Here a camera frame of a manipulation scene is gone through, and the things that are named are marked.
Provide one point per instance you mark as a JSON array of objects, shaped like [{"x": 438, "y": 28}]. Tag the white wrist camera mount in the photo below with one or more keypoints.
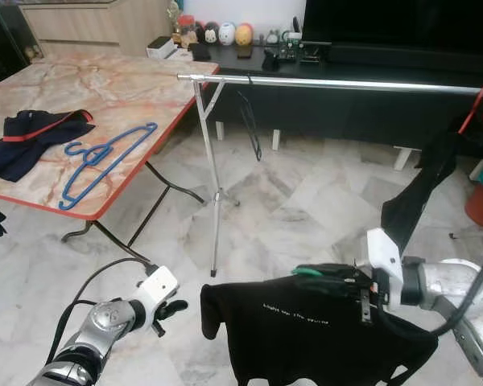
[
  {"x": 384, "y": 257},
  {"x": 157, "y": 288}
]

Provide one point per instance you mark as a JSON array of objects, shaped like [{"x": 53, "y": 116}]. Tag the black shirt with small logo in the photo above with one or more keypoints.
[{"x": 419, "y": 193}]

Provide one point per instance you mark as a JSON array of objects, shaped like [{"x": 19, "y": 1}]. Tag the blue plastic hanger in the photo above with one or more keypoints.
[{"x": 97, "y": 153}]

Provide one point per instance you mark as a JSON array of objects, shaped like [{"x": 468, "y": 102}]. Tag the light wooden cabinet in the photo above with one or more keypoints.
[{"x": 97, "y": 28}]

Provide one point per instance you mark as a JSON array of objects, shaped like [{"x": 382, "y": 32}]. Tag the silver metal clothes rack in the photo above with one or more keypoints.
[{"x": 346, "y": 84}]

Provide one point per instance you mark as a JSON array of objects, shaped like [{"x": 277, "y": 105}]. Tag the black soundbar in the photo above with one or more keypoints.
[{"x": 419, "y": 56}]

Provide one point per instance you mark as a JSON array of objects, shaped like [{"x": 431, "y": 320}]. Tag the black phone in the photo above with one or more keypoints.
[{"x": 245, "y": 52}]

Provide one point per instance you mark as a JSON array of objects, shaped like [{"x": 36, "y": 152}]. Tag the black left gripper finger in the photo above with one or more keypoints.
[
  {"x": 159, "y": 327},
  {"x": 177, "y": 306}
]

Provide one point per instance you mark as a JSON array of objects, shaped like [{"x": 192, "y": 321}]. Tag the black TV cabinet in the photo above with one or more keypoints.
[{"x": 346, "y": 121}]

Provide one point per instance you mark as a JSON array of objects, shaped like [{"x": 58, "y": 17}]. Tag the green white small figure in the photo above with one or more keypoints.
[{"x": 290, "y": 37}]

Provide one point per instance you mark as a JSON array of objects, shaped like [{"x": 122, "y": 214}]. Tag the white round toy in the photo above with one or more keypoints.
[{"x": 227, "y": 34}]

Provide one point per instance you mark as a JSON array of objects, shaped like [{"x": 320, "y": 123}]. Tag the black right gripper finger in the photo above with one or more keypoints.
[
  {"x": 334, "y": 286},
  {"x": 342, "y": 271}
]

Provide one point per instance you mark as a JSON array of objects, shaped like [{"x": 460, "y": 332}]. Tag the navy shirt with red trim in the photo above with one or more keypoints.
[{"x": 32, "y": 137}]

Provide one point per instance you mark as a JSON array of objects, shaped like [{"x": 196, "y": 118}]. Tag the black and white toy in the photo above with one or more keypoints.
[{"x": 210, "y": 34}]

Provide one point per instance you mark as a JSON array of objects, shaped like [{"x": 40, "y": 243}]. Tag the grey small figure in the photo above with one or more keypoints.
[{"x": 270, "y": 37}]

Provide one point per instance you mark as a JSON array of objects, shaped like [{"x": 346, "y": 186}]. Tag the black small tray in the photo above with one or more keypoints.
[{"x": 315, "y": 53}]

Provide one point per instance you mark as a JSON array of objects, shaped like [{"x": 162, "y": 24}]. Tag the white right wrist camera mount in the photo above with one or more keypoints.
[{"x": 384, "y": 257}]

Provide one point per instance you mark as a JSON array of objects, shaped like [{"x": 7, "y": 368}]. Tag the dark glass cabinet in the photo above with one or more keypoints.
[{"x": 4, "y": 40}]

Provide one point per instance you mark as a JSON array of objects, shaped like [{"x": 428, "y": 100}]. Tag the red hanger with white tag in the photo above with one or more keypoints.
[{"x": 472, "y": 111}]

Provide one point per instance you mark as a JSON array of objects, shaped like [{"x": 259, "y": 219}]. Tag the white small box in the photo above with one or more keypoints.
[{"x": 162, "y": 48}]

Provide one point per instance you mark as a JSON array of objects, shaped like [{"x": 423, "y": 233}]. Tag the black shirt with red trim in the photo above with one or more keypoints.
[{"x": 306, "y": 338}]

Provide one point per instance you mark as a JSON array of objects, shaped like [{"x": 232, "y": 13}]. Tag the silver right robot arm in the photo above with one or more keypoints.
[{"x": 451, "y": 289}]

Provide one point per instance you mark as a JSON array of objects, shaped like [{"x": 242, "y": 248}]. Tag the black television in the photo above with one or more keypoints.
[{"x": 402, "y": 20}]

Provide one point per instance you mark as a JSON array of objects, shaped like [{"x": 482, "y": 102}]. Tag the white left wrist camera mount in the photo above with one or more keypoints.
[{"x": 157, "y": 288}]

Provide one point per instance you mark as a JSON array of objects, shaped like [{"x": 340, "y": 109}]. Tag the black plastic hanger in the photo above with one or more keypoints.
[{"x": 258, "y": 153}]

